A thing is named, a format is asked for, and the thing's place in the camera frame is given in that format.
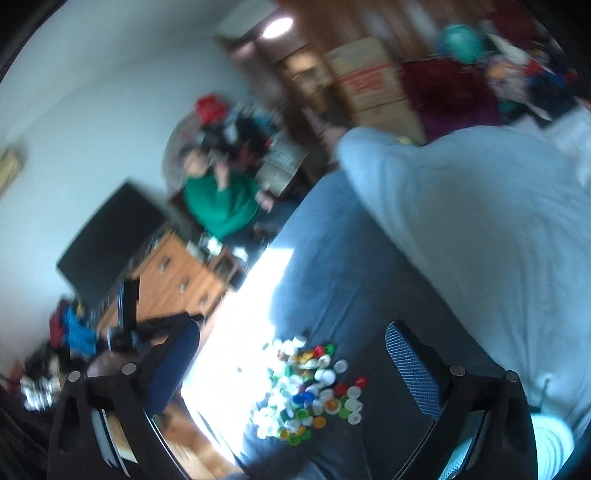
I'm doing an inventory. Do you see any white floral pillow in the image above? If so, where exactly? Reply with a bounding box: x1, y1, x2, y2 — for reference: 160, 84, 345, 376
540, 104, 591, 188

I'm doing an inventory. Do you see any maroon cloth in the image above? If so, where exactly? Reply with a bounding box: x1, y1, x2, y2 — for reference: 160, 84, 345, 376
401, 58, 504, 141

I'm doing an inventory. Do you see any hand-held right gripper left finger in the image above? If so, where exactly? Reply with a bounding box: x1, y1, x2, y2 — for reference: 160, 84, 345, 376
46, 318, 202, 480

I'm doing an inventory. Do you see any teal bag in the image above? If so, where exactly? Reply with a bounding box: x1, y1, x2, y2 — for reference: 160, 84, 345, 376
436, 23, 486, 66

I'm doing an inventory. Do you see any round pale panel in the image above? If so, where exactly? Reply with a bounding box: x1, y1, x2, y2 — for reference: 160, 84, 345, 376
163, 114, 211, 197

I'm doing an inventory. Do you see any black television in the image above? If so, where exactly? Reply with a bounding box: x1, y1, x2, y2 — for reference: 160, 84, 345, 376
56, 182, 170, 311

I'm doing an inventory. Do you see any pile of mixed-colour bottle caps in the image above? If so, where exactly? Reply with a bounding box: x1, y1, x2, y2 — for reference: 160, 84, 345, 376
249, 335, 370, 446

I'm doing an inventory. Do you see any wooden dresser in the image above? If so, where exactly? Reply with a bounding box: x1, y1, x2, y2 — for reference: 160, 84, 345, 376
97, 231, 228, 334

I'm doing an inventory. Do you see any light blue perforated basket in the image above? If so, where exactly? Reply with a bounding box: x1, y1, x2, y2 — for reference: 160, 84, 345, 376
436, 411, 576, 480

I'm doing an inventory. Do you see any light blue duvet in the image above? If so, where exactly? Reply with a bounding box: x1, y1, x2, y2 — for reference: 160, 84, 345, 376
337, 111, 591, 430

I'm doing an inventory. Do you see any red bag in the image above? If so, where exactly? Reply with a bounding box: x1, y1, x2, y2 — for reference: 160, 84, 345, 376
195, 93, 230, 124

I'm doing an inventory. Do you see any grey bed sheet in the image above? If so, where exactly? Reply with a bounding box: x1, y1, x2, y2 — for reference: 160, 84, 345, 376
231, 171, 536, 480

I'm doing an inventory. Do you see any printed woven bag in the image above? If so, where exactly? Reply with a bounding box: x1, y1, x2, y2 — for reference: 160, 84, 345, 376
257, 142, 306, 195

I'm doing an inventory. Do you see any yellow wall object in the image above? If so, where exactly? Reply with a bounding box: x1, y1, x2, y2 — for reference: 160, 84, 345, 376
0, 147, 25, 197

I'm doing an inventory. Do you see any pile of mixed clothes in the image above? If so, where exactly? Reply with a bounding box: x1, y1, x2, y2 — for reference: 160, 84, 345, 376
480, 18, 583, 125

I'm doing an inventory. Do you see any cardboard box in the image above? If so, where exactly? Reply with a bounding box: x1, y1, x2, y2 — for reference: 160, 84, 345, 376
323, 37, 426, 145

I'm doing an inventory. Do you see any blue cloth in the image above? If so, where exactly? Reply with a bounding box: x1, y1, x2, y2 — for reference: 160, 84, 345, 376
61, 305, 96, 357

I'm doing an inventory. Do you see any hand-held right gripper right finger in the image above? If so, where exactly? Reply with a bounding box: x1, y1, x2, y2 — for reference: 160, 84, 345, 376
385, 320, 539, 480

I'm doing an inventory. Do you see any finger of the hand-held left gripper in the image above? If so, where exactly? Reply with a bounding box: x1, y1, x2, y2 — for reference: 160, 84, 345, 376
118, 276, 141, 334
135, 312, 205, 341

